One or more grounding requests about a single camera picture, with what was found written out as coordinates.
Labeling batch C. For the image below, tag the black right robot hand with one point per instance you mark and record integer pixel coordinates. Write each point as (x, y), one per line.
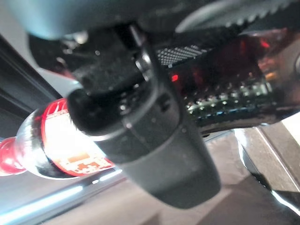
(164, 152)

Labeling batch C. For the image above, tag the cola bottle red cap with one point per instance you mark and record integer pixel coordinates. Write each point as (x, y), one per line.
(70, 140)

